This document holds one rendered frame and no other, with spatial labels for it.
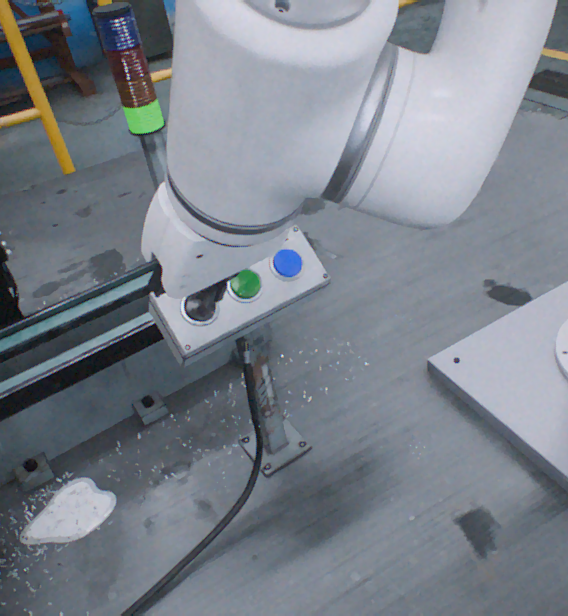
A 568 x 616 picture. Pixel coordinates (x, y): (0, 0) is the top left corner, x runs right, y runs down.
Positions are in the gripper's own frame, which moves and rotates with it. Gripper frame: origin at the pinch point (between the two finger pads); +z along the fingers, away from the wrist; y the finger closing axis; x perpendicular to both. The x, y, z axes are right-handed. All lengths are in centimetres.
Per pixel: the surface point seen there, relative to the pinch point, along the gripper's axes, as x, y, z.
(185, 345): 2.6, 3.0, 6.7
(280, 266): 0.1, -8.9, 6.0
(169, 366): -2.0, 0.6, 35.6
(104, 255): -34, -4, 66
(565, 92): -66, -288, 192
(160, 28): -309, -176, 350
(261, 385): 8.2, -4.6, 18.5
